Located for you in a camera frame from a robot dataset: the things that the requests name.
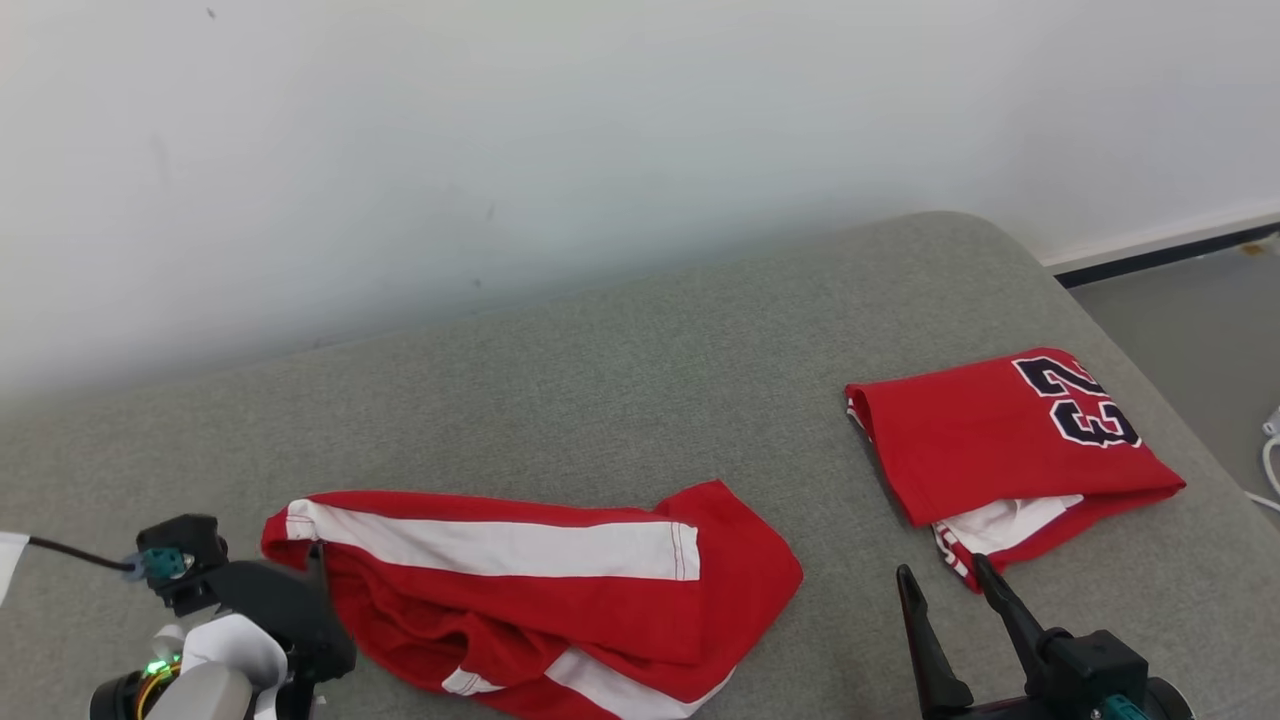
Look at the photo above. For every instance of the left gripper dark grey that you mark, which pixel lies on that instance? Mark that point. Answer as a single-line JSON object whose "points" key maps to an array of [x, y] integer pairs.
{"points": [[290, 620]]}

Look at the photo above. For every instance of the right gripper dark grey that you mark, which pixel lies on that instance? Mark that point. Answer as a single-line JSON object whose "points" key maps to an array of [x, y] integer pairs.
{"points": [[1000, 710]]}

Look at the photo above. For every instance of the red white jersey shirt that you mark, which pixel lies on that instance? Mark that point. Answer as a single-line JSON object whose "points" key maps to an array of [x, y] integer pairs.
{"points": [[960, 440]]}

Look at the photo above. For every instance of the red shorts with white stripe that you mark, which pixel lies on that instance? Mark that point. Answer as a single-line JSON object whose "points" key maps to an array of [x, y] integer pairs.
{"points": [[600, 620]]}

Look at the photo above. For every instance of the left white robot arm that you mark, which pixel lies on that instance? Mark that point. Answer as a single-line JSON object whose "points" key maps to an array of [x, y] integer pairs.
{"points": [[205, 700]]}

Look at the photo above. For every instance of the black skirting strip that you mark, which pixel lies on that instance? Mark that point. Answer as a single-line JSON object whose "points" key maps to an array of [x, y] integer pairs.
{"points": [[1160, 256]]}

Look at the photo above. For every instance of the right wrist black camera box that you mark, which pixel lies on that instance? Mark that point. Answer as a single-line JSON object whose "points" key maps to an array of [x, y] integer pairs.
{"points": [[1095, 665]]}

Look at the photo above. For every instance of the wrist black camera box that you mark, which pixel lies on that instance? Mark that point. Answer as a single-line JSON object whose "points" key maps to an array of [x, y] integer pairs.
{"points": [[1095, 665], [180, 560]]}

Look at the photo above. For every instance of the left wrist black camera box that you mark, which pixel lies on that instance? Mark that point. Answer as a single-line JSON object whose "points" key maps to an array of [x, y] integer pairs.
{"points": [[180, 560]]}

